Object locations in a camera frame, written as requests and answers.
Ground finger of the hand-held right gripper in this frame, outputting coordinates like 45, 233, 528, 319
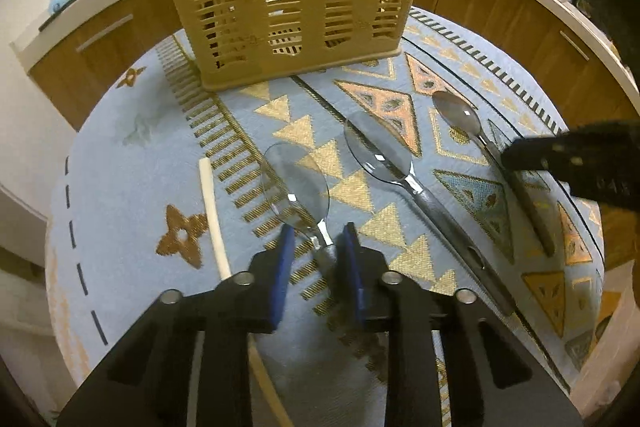
500, 121, 640, 208
589, 0, 640, 72

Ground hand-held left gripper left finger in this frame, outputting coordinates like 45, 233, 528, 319
57, 224, 296, 427

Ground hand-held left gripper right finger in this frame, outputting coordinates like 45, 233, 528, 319
336, 222, 585, 427

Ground clear spoon grey handle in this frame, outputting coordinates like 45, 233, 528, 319
344, 112, 517, 317
261, 143, 341, 278
431, 90, 557, 257

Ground pale wooden chopstick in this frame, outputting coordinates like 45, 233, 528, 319
199, 158, 296, 427

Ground blue patterned tablecloth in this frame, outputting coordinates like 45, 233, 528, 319
44, 7, 608, 427

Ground wooden base cabinets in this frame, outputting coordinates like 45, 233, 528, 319
27, 0, 640, 132

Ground white tall cabinet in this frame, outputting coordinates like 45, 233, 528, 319
0, 0, 76, 268

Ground black flat tray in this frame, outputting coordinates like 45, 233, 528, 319
37, 7, 67, 34

